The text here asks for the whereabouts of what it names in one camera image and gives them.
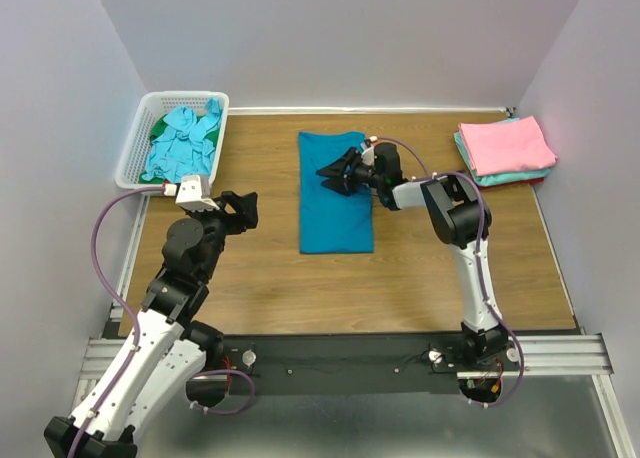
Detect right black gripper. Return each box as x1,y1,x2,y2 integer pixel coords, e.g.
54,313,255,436
314,147,382,197

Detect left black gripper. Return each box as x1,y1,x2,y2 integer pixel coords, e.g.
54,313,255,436
186,190,259,281

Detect teal blue t-shirt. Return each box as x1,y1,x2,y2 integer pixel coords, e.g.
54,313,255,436
298,131,374,254

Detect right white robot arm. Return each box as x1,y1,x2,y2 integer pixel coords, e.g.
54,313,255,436
317,140,509,370

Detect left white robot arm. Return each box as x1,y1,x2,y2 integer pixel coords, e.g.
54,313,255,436
44,189,258,457

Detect light blue crumpled t-shirt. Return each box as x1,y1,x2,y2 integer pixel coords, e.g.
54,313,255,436
139,98,223,184

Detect white plastic laundry basket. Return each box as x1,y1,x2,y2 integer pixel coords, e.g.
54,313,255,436
115,91,229,189

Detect green t-shirt in basket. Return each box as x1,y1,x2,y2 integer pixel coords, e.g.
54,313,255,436
138,115,220,184

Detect pink folded t-shirt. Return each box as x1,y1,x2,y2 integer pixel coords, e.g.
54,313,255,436
458,116,557,176

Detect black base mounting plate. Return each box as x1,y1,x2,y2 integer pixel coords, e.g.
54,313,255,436
164,333,521,399

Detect mint folded t-shirt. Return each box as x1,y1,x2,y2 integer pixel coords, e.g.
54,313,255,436
454,118,556,186

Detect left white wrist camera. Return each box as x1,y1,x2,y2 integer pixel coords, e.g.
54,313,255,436
175,175,220,212

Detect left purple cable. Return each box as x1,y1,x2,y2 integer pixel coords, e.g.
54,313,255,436
64,186,257,458

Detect purple cable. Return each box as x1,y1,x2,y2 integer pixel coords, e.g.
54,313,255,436
64,186,257,458
369,136,526,410

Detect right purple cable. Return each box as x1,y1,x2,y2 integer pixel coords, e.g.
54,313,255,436
369,136,526,410

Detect aluminium extrusion rail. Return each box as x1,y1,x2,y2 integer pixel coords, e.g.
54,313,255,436
80,335,614,381

